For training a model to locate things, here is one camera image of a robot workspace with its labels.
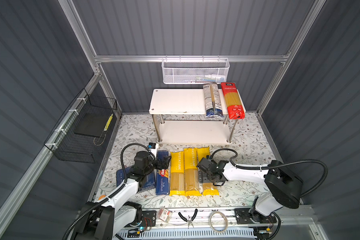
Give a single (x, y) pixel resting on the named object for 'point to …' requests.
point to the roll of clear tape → (226, 219)
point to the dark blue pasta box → (150, 181)
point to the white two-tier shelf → (176, 102)
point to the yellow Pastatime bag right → (207, 189)
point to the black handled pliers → (189, 221)
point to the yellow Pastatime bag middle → (191, 172)
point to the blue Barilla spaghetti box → (162, 182)
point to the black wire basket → (81, 127)
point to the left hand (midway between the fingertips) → (164, 155)
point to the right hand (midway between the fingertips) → (207, 179)
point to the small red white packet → (164, 214)
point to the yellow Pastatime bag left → (177, 184)
